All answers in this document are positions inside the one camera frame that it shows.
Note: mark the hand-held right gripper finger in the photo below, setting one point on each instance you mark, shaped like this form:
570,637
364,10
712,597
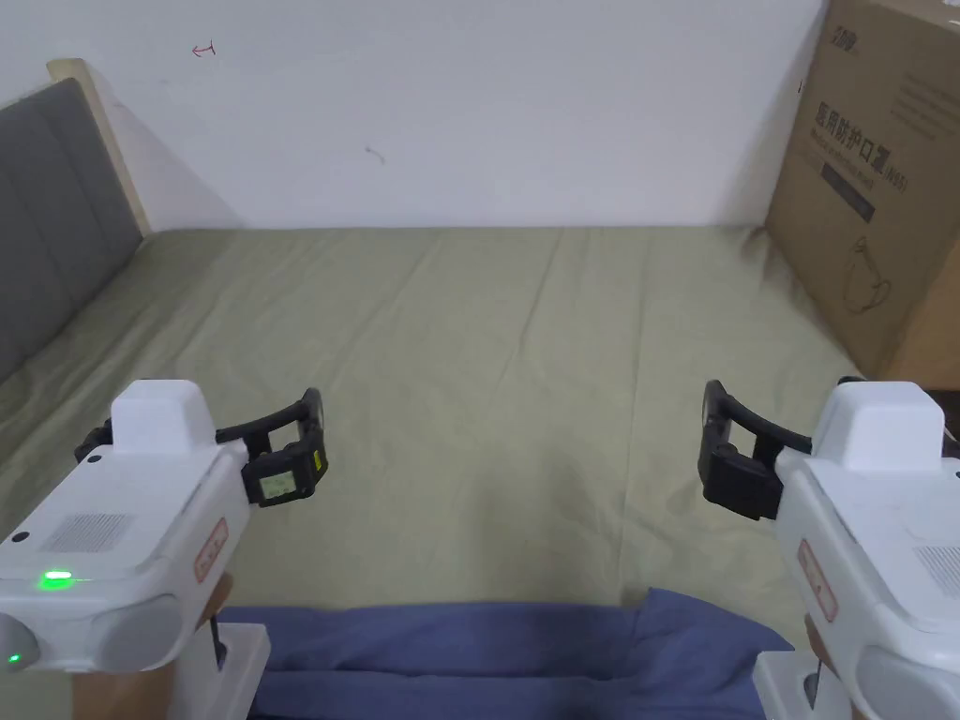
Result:
742,480
716,412

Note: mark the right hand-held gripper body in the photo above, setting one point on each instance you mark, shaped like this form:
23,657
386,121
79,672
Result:
877,525

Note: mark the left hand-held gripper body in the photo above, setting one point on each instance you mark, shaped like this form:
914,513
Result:
112,517

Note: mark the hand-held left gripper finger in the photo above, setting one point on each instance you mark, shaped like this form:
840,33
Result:
311,409
289,476

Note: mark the person's right hand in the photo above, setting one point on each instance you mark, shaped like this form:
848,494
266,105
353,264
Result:
814,637

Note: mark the person's left hand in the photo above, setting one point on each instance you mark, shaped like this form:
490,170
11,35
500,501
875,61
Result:
127,697

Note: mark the bed with pale green sheet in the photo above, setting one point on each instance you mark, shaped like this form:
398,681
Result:
480,360

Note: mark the large brown carton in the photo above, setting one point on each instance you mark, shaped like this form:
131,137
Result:
862,225

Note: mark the dark blue garment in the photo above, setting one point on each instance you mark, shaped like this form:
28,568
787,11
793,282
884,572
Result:
487,660

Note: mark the grey padded headboard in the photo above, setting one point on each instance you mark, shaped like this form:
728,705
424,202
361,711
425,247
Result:
52,210

